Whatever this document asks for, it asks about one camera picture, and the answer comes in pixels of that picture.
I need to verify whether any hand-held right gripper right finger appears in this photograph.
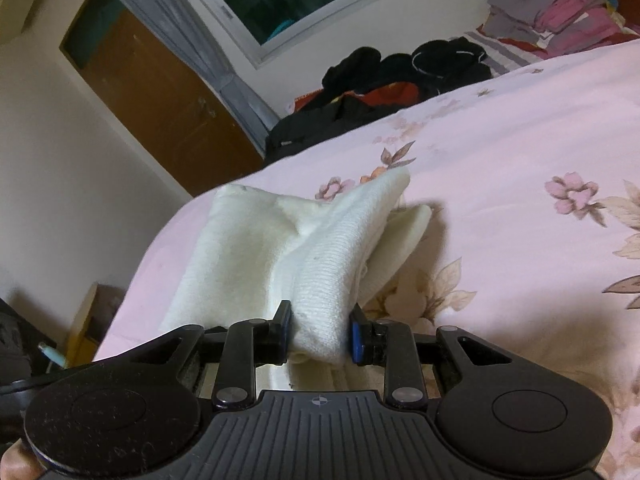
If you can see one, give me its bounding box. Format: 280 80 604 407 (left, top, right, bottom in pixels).
349 305 513 409

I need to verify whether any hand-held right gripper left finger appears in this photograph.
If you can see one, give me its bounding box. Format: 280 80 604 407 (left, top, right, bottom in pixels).
127 300 293 409

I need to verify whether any white knit garment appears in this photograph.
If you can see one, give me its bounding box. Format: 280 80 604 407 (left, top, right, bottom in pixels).
159 167 434 392

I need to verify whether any pile of black clothes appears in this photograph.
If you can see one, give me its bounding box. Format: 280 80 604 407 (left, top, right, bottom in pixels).
264 37 494 162

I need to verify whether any stack of folded clothes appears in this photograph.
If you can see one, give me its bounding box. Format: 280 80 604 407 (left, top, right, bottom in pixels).
477 0 640 59

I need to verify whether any cardboard box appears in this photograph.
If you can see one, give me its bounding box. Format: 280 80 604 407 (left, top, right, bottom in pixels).
66 282 128 363

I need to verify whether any pink floral blanket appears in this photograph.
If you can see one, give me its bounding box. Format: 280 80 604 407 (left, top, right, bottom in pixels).
94 39 640 480

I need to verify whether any red garment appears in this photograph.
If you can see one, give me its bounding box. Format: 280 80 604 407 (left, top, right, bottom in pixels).
372 81 420 107

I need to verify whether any brown wooden door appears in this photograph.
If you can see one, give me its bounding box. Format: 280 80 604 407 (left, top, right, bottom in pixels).
59 0 266 197

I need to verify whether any dark bag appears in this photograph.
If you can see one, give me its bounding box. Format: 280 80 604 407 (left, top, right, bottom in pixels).
0 297 56 411

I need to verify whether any grey curtain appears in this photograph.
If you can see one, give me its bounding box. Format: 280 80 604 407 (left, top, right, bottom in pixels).
82 0 282 157

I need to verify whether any striped bed sheet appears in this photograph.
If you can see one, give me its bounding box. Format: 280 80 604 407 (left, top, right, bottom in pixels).
462 30 545 79

